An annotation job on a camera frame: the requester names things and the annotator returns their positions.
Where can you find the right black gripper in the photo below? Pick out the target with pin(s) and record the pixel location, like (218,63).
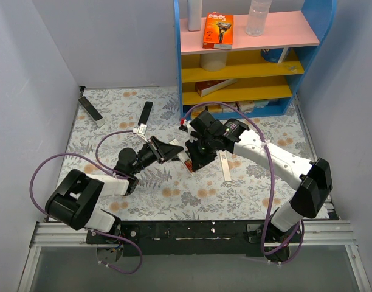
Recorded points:
(200,151)

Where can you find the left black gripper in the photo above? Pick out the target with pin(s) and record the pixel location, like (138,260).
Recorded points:
(155,148)

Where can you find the red battery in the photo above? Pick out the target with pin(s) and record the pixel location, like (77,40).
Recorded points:
(188,164)

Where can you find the white remote control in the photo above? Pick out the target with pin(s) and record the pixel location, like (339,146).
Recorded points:
(182,156)

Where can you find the white remote battery cover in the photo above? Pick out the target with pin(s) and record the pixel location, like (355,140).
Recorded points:
(225,166)

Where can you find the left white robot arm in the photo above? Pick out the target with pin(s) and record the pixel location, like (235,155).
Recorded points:
(74,200)

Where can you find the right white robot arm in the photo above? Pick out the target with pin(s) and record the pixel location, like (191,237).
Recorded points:
(311,180)

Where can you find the slim black remote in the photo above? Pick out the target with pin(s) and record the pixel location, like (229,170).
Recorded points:
(145,113)

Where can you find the black and silver remote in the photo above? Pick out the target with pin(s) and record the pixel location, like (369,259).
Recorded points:
(91,111)

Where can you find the yellow small box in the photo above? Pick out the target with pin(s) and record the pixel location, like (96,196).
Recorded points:
(215,108)

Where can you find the white orange small box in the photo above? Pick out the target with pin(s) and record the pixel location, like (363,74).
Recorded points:
(246,106)

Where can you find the floral table mat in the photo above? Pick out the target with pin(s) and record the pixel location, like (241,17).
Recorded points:
(166,191)

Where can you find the red and white flat box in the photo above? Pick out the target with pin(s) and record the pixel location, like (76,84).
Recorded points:
(207,87)

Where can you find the light blue small pack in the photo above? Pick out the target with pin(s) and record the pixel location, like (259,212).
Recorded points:
(261,103)

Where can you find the white cylinder container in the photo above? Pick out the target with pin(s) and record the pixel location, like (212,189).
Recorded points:
(213,61)

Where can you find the blue shelf unit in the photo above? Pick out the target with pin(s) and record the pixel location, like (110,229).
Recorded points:
(304,31)

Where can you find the blue round tin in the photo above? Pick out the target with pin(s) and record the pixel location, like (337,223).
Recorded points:
(277,55)

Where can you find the orange razor box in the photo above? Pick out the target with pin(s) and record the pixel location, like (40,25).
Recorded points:
(218,33)

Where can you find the clear plastic bottle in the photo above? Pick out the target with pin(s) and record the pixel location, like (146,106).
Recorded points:
(258,12)

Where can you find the white tall bottle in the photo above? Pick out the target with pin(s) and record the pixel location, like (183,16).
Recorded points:
(194,8)

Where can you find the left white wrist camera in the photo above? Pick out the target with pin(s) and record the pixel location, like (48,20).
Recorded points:
(140,131)

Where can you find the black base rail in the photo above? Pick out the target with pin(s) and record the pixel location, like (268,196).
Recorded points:
(222,237)

